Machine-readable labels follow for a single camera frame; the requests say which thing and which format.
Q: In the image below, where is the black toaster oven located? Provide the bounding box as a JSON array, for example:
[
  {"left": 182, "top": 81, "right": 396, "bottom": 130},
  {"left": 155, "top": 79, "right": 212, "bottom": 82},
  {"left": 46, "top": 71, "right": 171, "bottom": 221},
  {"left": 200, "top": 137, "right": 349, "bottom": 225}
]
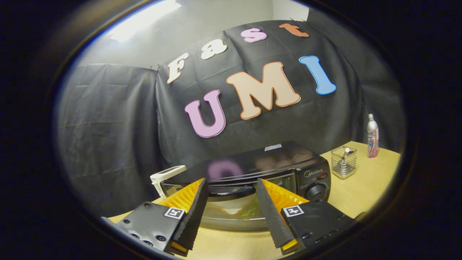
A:
[{"left": 161, "top": 142, "right": 332, "bottom": 231}]

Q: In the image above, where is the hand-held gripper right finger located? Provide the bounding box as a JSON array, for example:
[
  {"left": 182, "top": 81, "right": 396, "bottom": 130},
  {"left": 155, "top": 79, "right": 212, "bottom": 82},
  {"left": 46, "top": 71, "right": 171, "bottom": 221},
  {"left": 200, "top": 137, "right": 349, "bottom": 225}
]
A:
[{"left": 256, "top": 178, "right": 356, "bottom": 255}]

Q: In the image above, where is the white pink spray bottle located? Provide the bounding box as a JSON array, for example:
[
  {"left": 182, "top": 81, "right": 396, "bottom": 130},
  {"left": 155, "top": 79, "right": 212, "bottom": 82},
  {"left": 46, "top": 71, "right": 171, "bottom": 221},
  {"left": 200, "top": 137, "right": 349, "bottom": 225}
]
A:
[{"left": 367, "top": 113, "right": 379, "bottom": 158}]

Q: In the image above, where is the white bread toaster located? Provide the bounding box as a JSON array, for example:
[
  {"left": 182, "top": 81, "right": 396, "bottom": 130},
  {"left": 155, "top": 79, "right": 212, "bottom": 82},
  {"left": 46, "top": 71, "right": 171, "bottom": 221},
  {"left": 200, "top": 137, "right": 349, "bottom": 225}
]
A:
[{"left": 150, "top": 165, "right": 187, "bottom": 199}]

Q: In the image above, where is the clear wire mesh holder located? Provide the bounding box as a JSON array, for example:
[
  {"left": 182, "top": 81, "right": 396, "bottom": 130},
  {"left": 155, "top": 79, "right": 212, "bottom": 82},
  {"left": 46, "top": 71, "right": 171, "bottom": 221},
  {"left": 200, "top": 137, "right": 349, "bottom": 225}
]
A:
[{"left": 331, "top": 146, "right": 357, "bottom": 179}]

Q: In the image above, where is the black backdrop cloth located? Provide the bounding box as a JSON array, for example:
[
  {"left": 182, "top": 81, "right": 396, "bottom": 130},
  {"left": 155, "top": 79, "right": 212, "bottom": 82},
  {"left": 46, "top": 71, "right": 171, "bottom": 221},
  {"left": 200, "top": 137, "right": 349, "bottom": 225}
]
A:
[{"left": 56, "top": 7, "right": 405, "bottom": 217}]

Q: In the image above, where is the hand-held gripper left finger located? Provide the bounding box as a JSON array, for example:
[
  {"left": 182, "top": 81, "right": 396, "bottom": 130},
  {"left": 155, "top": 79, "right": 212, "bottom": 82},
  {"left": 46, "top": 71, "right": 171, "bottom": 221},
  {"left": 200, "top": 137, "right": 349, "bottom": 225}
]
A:
[{"left": 114, "top": 178, "right": 210, "bottom": 257}]

